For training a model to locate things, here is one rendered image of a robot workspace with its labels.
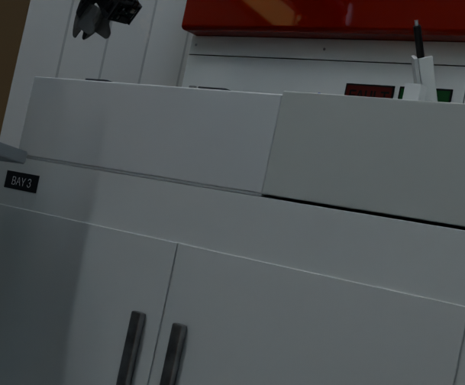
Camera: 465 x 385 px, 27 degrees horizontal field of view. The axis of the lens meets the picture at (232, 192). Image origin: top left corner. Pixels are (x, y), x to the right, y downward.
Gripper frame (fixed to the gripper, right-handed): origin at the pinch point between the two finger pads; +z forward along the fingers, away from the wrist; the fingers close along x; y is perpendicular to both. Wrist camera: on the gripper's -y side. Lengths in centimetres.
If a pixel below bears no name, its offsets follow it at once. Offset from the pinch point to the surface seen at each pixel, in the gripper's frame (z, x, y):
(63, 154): -4, -35, 45
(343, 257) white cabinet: -35, -39, 94
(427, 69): -51, -6, 70
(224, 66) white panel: -7.8, 32.0, 13.3
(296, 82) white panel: -19.7, 30.5, 32.0
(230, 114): -33, -36, 66
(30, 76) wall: 108, 129, -128
